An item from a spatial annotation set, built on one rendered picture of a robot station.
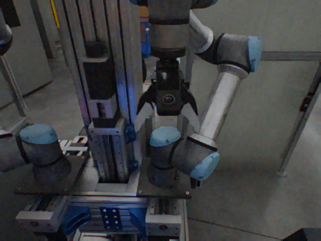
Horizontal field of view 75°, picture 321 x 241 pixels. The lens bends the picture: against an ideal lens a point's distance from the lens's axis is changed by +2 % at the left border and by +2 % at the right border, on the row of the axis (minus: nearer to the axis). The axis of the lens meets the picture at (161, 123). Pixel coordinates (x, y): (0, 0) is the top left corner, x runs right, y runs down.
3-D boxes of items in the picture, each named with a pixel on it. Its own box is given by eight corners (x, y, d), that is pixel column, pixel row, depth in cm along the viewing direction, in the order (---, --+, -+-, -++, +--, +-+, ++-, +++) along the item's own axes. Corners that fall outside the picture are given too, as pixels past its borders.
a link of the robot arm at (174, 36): (190, 25, 35) (142, 25, 35) (188, 53, 37) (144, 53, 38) (188, 19, 41) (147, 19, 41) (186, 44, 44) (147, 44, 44)
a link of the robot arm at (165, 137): (161, 144, 93) (162, 119, 85) (187, 157, 86) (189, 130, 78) (144, 159, 85) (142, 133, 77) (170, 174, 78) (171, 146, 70)
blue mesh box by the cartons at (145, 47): (121, 55, 638) (117, 20, 585) (136, 46, 739) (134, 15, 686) (148, 58, 617) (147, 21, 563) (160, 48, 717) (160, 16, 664)
